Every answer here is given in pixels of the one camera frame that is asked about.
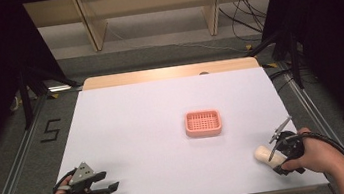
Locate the white table sheet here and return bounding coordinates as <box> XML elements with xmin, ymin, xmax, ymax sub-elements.
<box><xmin>46</xmin><ymin>59</ymin><xmax>331</xmax><ymax>194</ymax></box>

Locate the pink soap dish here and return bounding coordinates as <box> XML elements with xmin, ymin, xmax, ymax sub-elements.
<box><xmin>182</xmin><ymin>107</ymin><xmax>224</xmax><ymax>140</ymax></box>

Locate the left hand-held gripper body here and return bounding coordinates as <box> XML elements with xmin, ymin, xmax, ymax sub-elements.
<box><xmin>63</xmin><ymin>158</ymin><xmax>110</xmax><ymax>194</ymax></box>

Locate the black metal stand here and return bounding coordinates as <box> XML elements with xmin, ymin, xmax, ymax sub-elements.
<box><xmin>242</xmin><ymin>24</ymin><xmax>309</xmax><ymax>97</ymax></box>
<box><xmin>13</xmin><ymin>57</ymin><xmax>88</xmax><ymax>132</ymax></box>

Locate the cream soap bar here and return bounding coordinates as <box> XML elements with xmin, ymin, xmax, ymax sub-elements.
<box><xmin>252</xmin><ymin>142</ymin><xmax>288</xmax><ymax>171</ymax></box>

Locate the aluminium floor rail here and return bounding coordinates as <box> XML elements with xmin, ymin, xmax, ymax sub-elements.
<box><xmin>278</xmin><ymin>53</ymin><xmax>344</xmax><ymax>194</ymax></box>
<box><xmin>0</xmin><ymin>82</ymin><xmax>99</xmax><ymax>194</ymax></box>

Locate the beige wooden shelf unit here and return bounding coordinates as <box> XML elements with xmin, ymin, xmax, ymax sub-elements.
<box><xmin>21</xmin><ymin>0</ymin><xmax>285</xmax><ymax>61</ymax></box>

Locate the person's right hand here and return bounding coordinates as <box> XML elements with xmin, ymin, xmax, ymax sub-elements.
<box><xmin>276</xmin><ymin>122</ymin><xmax>344</xmax><ymax>181</ymax></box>

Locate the bundle of black cables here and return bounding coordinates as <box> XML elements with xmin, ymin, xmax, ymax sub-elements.
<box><xmin>216</xmin><ymin>0</ymin><xmax>271</xmax><ymax>47</ymax></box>

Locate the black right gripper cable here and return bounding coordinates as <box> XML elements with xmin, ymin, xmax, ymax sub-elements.
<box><xmin>294</xmin><ymin>127</ymin><xmax>344</xmax><ymax>170</ymax></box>

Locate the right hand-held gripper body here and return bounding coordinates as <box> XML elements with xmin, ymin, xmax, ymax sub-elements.
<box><xmin>266</xmin><ymin>113</ymin><xmax>309</xmax><ymax>178</ymax></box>

